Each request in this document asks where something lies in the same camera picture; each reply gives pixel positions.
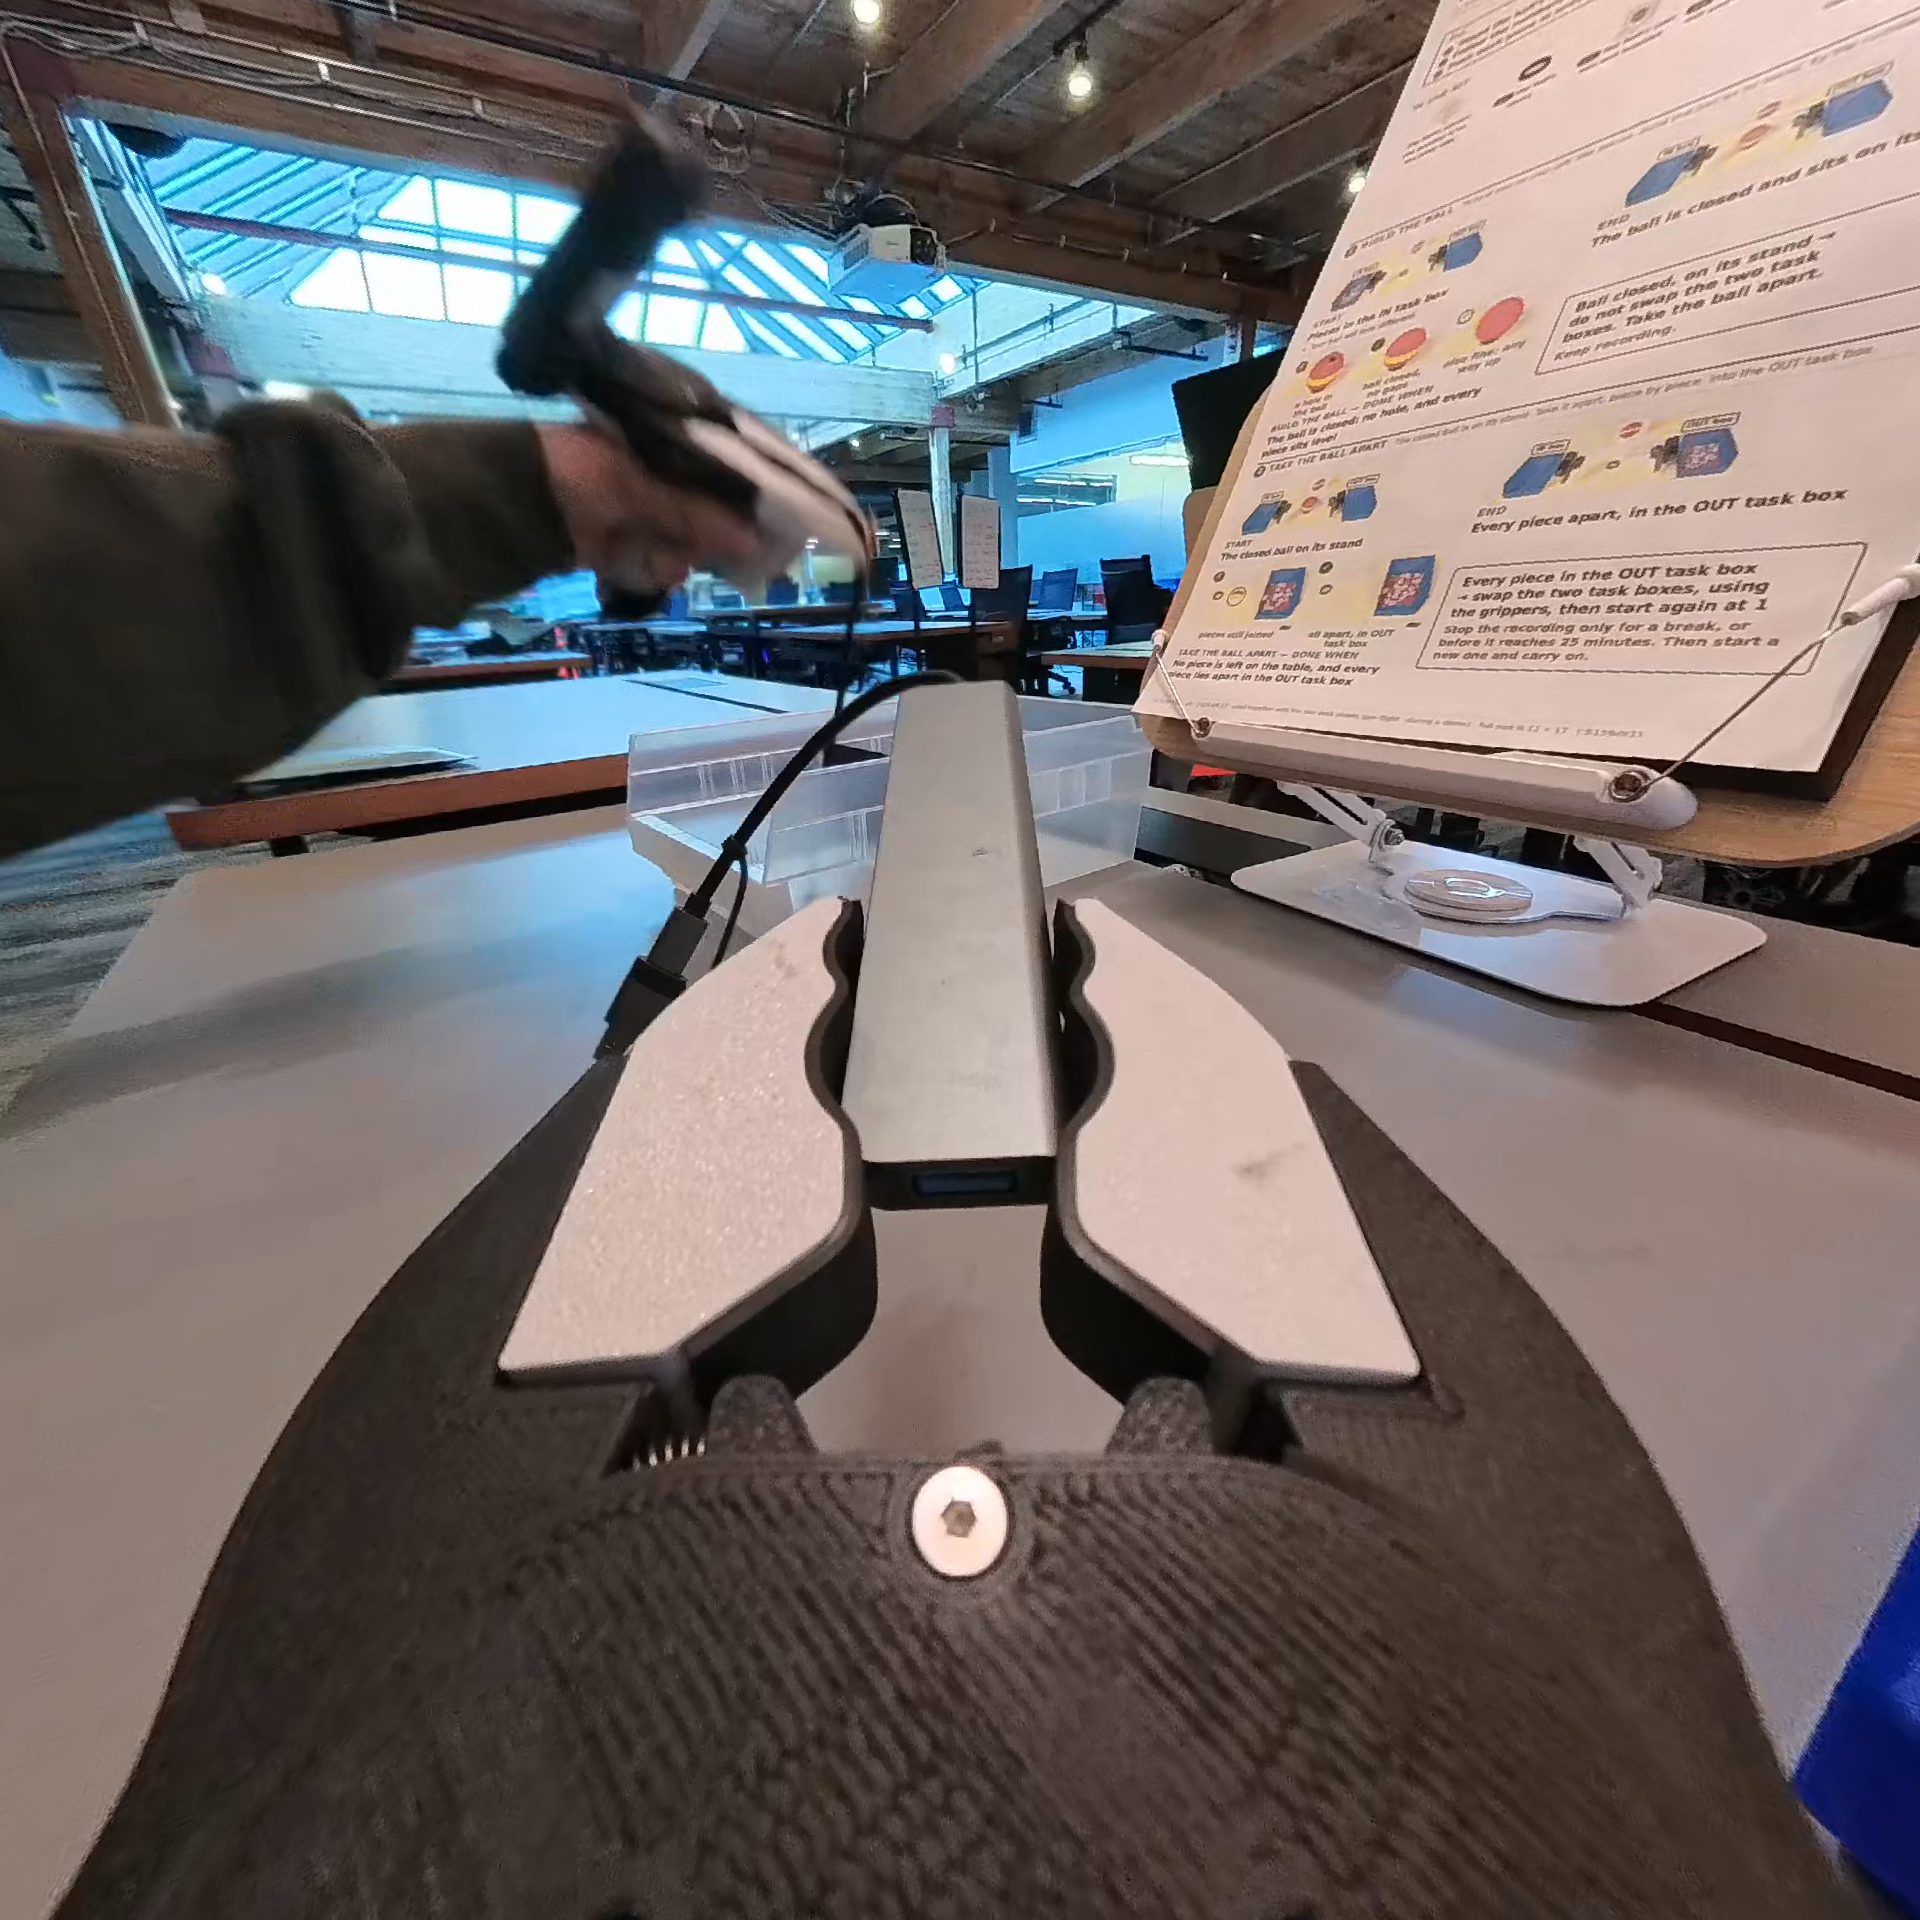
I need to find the black monitor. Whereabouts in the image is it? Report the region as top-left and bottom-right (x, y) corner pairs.
(1170, 353), (1290, 496)

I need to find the printed instruction sheet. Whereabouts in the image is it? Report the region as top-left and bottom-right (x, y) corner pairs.
(1135, 0), (1920, 775)

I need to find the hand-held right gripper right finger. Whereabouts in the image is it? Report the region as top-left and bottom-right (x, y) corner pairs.
(1042, 897), (1422, 1390)

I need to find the wooden-edged background table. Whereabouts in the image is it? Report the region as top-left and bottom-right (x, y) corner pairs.
(164, 673), (840, 857)

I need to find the person's left hand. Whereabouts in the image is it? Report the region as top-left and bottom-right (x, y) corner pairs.
(533, 404), (840, 602)

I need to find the black hub cable with plug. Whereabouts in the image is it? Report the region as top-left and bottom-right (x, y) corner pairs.
(593, 680), (962, 1058)

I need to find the clear plastic bin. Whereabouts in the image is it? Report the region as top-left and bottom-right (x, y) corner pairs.
(625, 697), (1157, 889)

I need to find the blue plastic bin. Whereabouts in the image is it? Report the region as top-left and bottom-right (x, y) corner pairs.
(1791, 1530), (1920, 1920)

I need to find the person's left forearm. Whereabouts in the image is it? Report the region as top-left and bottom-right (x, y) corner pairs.
(0, 398), (601, 857)

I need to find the grey desk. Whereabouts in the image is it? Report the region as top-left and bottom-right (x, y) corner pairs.
(0, 795), (1920, 1920)

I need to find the white ceiling projector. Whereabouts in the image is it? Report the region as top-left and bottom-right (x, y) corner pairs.
(825, 223), (950, 310)

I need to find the grey metal usb hub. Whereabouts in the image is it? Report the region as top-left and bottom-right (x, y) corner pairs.
(838, 681), (1065, 1211)

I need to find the black office chair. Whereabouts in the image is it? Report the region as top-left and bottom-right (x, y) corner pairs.
(959, 567), (1037, 664)

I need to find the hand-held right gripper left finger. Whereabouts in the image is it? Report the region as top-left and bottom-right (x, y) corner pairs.
(497, 897), (879, 1390)

